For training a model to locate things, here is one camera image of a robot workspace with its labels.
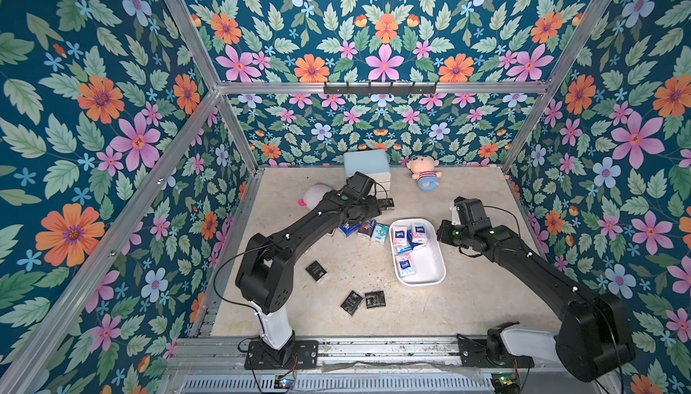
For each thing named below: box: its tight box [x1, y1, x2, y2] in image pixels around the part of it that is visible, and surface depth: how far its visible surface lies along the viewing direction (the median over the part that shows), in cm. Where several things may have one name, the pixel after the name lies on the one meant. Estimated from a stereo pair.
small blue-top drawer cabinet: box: [342, 149, 392, 197], surface depth 103 cm
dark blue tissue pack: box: [406, 229, 423, 251], surface depth 95 cm
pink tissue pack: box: [392, 225, 408, 251], surface depth 92 cm
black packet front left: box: [340, 289, 364, 316], surface depth 83 cm
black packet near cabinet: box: [377, 197, 395, 211], surface depth 107 cm
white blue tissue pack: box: [410, 222, 428, 246], surface depth 94 cm
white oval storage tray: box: [388, 217, 447, 287], surface depth 92 cm
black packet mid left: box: [305, 259, 328, 284], surface depth 90 cm
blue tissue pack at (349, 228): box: [338, 223, 361, 238], surface depth 100 cm
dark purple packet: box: [357, 219, 377, 238], surface depth 100 cm
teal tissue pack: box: [370, 223, 389, 245], surface depth 97 cm
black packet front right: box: [364, 290, 386, 309], surface depth 84 cm
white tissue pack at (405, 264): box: [394, 253, 417, 278], surface depth 90 cm
